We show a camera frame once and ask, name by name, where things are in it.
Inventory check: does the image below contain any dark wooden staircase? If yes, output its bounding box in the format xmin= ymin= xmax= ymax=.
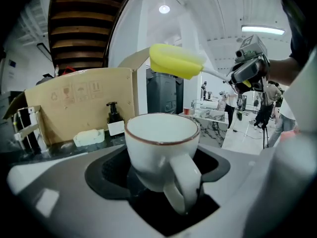
xmin=48 ymin=0 xmax=137 ymax=72

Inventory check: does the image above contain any black hanging cable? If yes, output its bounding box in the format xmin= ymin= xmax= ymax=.
xmin=261 ymin=91 xmax=270 ymax=149

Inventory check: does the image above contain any brown cardboard box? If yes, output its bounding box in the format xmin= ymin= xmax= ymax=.
xmin=1 ymin=47 xmax=152 ymax=146

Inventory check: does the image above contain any black pump soap bottle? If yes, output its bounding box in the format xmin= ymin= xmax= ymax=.
xmin=106 ymin=101 xmax=126 ymax=137

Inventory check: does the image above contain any person's dark shirt sleeve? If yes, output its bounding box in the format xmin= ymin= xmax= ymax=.
xmin=278 ymin=0 xmax=317 ymax=68

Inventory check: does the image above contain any white metal rack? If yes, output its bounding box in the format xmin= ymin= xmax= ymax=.
xmin=13 ymin=105 xmax=42 ymax=155

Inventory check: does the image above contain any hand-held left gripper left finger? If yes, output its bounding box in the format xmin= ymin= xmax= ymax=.
xmin=6 ymin=144 xmax=159 ymax=238

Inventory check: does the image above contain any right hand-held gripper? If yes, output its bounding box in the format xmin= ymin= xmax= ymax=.
xmin=231 ymin=34 xmax=271 ymax=94

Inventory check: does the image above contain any white soap dish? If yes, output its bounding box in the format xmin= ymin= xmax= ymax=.
xmin=73 ymin=128 xmax=106 ymax=148

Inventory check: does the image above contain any marble counter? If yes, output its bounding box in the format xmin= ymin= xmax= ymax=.
xmin=179 ymin=108 xmax=230 ymax=149

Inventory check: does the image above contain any dark grey bin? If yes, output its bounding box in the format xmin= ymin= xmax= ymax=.
xmin=146 ymin=68 xmax=185 ymax=115

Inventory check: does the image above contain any person's right forearm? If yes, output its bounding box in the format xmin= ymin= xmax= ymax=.
xmin=268 ymin=55 xmax=299 ymax=87

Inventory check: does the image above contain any white cup with brown rim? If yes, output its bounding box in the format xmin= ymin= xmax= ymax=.
xmin=123 ymin=113 xmax=205 ymax=216

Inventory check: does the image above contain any yellow sponge brush white handle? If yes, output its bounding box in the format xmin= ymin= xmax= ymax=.
xmin=148 ymin=43 xmax=251 ymax=88

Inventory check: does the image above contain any long ceiling tube light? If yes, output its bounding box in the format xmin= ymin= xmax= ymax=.
xmin=241 ymin=24 xmax=286 ymax=36

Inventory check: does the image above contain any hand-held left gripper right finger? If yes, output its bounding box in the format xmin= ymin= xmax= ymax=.
xmin=193 ymin=144 xmax=273 ymax=238

